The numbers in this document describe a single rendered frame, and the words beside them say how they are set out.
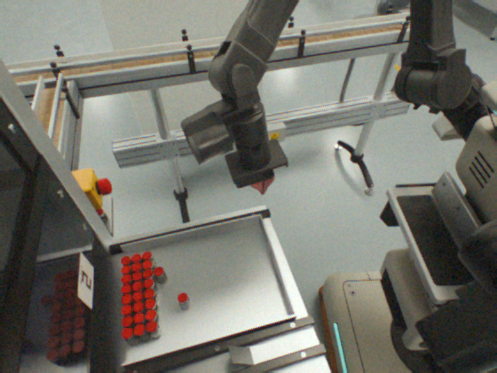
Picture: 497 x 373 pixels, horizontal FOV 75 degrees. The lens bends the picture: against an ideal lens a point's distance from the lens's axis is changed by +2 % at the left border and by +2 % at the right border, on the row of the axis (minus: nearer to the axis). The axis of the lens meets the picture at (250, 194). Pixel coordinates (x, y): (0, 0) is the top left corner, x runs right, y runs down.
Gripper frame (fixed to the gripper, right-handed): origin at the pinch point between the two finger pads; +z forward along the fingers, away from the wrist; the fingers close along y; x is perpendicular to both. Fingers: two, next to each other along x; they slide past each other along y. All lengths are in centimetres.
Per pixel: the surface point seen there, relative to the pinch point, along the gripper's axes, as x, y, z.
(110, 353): 15.6, 38.2, 14.2
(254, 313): 16.3, 9.4, 18.7
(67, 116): -59, 48, 7
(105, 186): -16.8, 33.0, 1.9
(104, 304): 5.1, 39.4, 14.0
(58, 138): -49, 50, 7
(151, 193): -105, 55, 100
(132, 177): -123, 65, 98
